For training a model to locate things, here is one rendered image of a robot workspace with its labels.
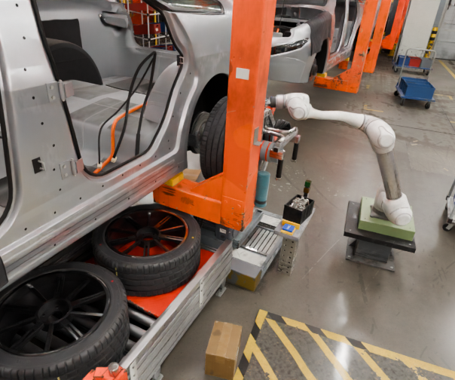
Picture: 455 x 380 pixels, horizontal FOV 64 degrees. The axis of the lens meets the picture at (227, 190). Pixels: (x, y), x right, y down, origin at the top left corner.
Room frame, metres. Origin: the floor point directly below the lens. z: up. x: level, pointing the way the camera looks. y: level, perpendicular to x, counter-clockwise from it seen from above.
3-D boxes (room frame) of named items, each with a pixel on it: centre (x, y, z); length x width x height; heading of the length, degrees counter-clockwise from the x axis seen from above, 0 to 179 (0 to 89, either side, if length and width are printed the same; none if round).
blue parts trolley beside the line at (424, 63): (10.81, -4.94, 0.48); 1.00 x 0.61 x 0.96; 77
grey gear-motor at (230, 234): (2.25, 0.10, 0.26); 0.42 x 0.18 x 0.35; 65
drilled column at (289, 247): (2.12, -0.48, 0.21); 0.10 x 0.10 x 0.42; 65
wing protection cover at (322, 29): (5.40, -1.06, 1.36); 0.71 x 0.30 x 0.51; 155
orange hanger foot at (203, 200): (2.09, 0.24, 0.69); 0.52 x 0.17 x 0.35; 65
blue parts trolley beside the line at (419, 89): (7.45, -3.62, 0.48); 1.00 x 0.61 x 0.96; 166
